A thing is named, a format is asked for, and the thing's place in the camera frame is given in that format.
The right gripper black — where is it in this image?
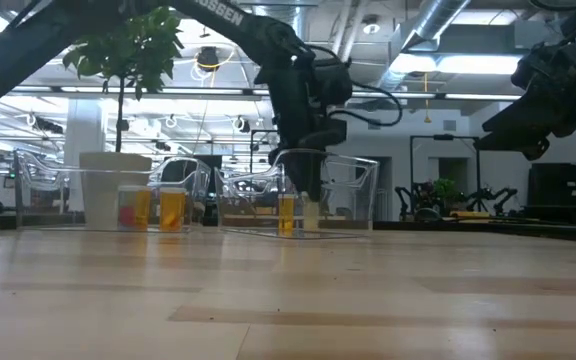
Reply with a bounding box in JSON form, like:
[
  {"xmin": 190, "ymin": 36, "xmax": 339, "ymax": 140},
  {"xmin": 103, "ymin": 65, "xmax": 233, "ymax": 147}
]
[{"xmin": 475, "ymin": 42, "xmax": 576, "ymax": 161}]

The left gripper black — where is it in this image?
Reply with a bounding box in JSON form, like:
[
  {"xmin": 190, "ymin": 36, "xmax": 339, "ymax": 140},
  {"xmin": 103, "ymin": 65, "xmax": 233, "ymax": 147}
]
[{"xmin": 267, "ymin": 49, "xmax": 348, "ymax": 201}]

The clear plastic bin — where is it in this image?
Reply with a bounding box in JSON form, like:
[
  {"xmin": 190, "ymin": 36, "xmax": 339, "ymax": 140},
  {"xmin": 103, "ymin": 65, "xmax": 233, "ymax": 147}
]
[
  {"xmin": 214, "ymin": 148, "xmax": 380, "ymax": 240},
  {"xmin": 15, "ymin": 149, "xmax": 212, "ymax": 233}
]

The black background cabinet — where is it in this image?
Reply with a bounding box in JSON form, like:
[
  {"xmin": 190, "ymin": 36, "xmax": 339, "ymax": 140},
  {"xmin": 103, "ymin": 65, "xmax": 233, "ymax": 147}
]
[{"xmin": 526, "ymin": 162, "xmax": 576, "ymax": 227}]

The ceiling light fixture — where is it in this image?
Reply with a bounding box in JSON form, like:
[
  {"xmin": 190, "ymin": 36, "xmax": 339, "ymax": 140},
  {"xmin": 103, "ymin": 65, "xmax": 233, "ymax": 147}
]
[{"xmin": 390, "ymin": 53, "xmax": 524, "ymax": 76}]

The small background green plant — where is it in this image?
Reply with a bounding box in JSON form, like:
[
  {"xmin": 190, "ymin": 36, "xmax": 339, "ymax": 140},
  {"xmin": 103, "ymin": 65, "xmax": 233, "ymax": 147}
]
[{"xmin": 432, "ymin": 178, "xmax": 462, "ymax": 204}]

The black ceiling lamp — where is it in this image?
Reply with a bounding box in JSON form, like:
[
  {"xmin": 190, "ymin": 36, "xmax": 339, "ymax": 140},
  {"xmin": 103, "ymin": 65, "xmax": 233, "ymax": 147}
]
[{"xmin": 196, "ymin": 45, "xmax": 221, "ymax": 72}]

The green plant in white pot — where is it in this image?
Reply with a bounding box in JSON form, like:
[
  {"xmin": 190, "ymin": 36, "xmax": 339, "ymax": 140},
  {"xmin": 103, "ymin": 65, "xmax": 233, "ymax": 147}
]
[{"xmin": 62, "ymin": 7, "xmax": 184, "ymax": 231}]

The black metal stand frame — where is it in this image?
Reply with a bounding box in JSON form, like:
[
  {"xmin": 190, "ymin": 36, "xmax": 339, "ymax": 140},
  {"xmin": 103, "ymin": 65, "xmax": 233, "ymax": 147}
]
[{"xmin": 409, "ymin": 133, "xmax": 482, "ymax": 216}]

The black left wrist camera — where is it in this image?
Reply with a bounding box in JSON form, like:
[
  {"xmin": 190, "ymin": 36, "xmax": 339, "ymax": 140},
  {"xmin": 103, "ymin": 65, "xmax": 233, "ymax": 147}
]
[{"xmin": 311, "ymin": 55, "xmax": 354, "ymax": 109}]

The black aluminium table frame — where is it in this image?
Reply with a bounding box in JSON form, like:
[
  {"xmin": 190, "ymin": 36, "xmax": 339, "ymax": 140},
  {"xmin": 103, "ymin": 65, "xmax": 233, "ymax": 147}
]
[{"xmin": 0, "ymin": 212, "xmax": 576, "ymax": 245}]

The yellow hanging cord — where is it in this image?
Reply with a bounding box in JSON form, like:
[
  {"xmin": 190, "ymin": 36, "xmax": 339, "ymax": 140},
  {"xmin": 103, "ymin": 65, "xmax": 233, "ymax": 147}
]
[{"xmin": 421, "ymin": 72, "xmax": 432, "ymax": 125}]

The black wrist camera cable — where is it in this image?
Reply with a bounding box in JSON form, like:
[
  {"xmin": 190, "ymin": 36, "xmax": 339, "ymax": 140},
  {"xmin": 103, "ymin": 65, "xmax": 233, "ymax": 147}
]
[{"xmin": 327, "ymin": 82, "xmax": 404, "ymax": 129}]

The silver ceiling duct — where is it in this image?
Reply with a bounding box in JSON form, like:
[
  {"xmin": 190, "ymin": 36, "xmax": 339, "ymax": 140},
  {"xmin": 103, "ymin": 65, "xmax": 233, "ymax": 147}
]
[{"xmin": 377, "ymin": 0, "xmax": 472, "ymax": 89}]

